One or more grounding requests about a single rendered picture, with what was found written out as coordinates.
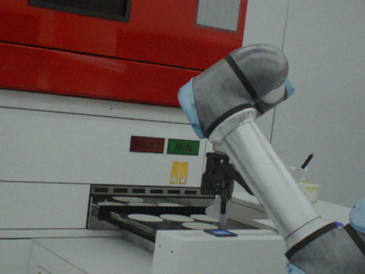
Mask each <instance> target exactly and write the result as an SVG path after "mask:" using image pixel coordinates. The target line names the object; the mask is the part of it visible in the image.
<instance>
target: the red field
mask: <svg viewBox="0 0 365 274"><path fill-rule="evenodd" d="M163 142H164V139H153V138H138V137H133V142H132V148H131V150H134V151H152V152H163Z"/></svg>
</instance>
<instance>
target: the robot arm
mask: <svg viewBox="0 0 365 274"><path fill-rule="evenodd" d="M288 70H289V65H288V60H287V58H286V56H285V54H284V53H283V52H282V51H281V50H280V49H278V48H277V47H275V46H272V45H267V44H253V45H247V46H243V47H240V48H238V49H235V50H234V51H232V52H231V53H229V54H228V55H227V56H226V57H224V58H223V59H221V60H219V62H217V63H215V64H214V65H212V66H210V67H209V68H208V69H206V71H204V72H202V73H201V74H199V75H198V76H196V77H195V78H194V77H193V78H191V80H190V81H189V82H188V83H187V84H186V85H184V86H182V87H181V89H180V90H179V92H178V99H179V102H180V104H181V107H182V110H183V112H184V114H185V115H186V117H187V119H188V121H189V123H190V125H191V127H192V129H193V131H194V132H195V133H196V135H197V137H198V138H200V139H206V138H207V139H208V140H209V142H210V143H211V144H213V148H212V150H214V152H207V153H206V157H207V159H206V168H205V172H204V174H202V182H201V187H200V192H201V193H205V194H207V195H213V196H214V195H220V196H218V197H216V198H215V202H214V205H210V206H209V207H207V208H206V211H205V212H206V214H207V215H208V216H211V217H212V218H214V219H217V220H219V228H220V229H223V228H224V227H225V225H226V222H227V219H228V214H229V209H230V205H231V199H232V194H233V191H234V182H235V181H236V182H237V183H238V184H239V185H241V186H242V187H243V188H245V191H246V192H247V193H249V194H250V195H253V196H255V198H256V200H258V202H259V204H260V205H261V207H262V209H263V210H264V211H265V213H267V215H268V217H269V218H270V220H271V221H272V223H273V224H274V225H275V227H276V229H277V230H278V232H279V233H280V235H281V237H283V239H284V240H285V251H284V255H285V256H286V258H287V260H288V262H286V264H285V266H284V268H285V270H286V271H287V273H288V274H365V197H364V198H362V199H360V200H359V201H357V202H356V203H355V204H354V206H353V209H351V211H350V212H349V221H350V222H349V223H348V224H346V225H345V226H343V227H342V228H338V226H337V225H336V224H335V221H334V220H328V219H324V218H322V217H321V216H320V214H319V212H318V211H317V210H316V209H315V207H314V205H313V204H312V203H311V201H310V200H309V198H307V196H306V194H305V193H304V192H303V190H302V188H301V187H300V186H299V184H298V183H297V181H296V180H295V178H294V177H293V175H291V173H290V172H289V170H288V168H287V167H286V165H285V164H284V163H283V162H282V160H281V159H280V157H279V156H278V154H277V153H276V151H275V150H274V148H273V147H272V146H271V144H270V142H269V141H268V140H267V138H266V137H265V136H264V134H263V133H262V131H261V130H260V128H259V127H258V126H257V124H256V123H255V120H256V119H258V118H259V117H261V116H262V115H263V114H264V113H266V112H268V111H270V110H271V109H272V108H274V107H275V106H276V105H278V104H279V103H281V102H282V101H285V100H287V99H288V97H289V96H290V95H292V94H294V92H295V89H294V86H293V84H292V83H291V82H290V80H289V78H288V77H287V76H288ZM221 160H223V161H222V163H221ZM229 160H231V161H232V163H230V161H229ZM203 180H204V181H203ZM202 185H203V186H202Z"/></svg>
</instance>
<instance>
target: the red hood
mask: <svg viewBox="0 0 365 274"><path fill-rule="evenodd" d="M247 8H248V0H0V88H11V89H17V90H27V91H38V92H49V93H55V94H66V95H76V96H87V97H92V98H102V99H114V100H119V101H130V102H141V103H151V104H162V105H172V106H179V107H181V104H180V102H179V99H178V92H179V90H180V89H181V87H182V86H184V85H186V84H187V83H188V82H189V81H190V80H191V78H193V77H194V78H195V77H196V76H198V75H199V74H201V73H202V72H204V71H206V69H208V68H209V67H210V66H212V65H214V64H215V63H217V62H219V60H221V59H223V58H224V57H226V56H227V55H228V54H229V53H231V52H232V51H234V50H235V49H238V48H240V47H242V46H243V37H244V28H245V22H246V13H247Z"/></svg>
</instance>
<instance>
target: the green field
mask: <svg viewBox="0 0 365 274"><path fill-rule="evenodd" d="M198 147H199V142H198V141H183V140H170V141H169V150H168V152H170V153H179V154H197V155H198Z"/></svg>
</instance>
